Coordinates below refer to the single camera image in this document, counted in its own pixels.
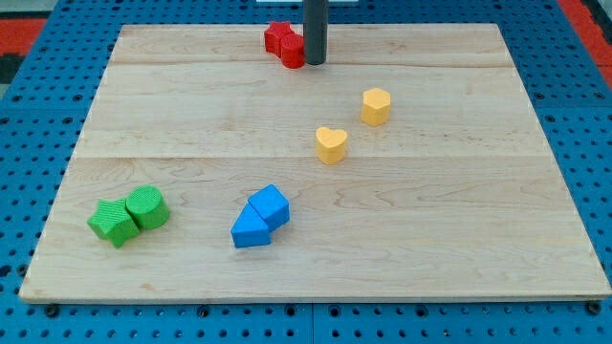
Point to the yellow heart block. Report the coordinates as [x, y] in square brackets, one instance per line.
[331, 144]

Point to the yellow hexagon block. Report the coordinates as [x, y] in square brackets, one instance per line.
[375, 108]

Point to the blue cube block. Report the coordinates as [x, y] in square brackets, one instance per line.
[272, 206]

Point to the blue triangle block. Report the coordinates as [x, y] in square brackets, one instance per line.
[249, 229]

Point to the wooden board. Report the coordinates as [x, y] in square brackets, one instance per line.
[457, 198]

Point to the red cylinder block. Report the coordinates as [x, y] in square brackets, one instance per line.
[292, 51]

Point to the red star block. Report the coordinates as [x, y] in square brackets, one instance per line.
[273, 35]

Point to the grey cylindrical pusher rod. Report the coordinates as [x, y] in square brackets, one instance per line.
[315, 25]

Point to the green cylinder block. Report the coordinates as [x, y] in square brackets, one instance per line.
[147, 207]

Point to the green star block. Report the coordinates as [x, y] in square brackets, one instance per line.
[111, 221]

